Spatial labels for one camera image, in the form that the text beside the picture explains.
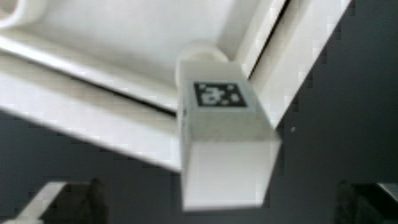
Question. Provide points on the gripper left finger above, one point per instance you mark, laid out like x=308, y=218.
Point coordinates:
x=68, y=203

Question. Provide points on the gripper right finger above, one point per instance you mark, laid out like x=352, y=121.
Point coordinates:
x=366, y=203

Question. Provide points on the white leg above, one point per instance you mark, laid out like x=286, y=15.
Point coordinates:
x=228, y=138

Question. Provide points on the white square table top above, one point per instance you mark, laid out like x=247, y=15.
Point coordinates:
x=111, y=41

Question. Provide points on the white front fence bar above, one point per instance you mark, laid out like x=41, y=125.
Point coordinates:
x=87, y=113

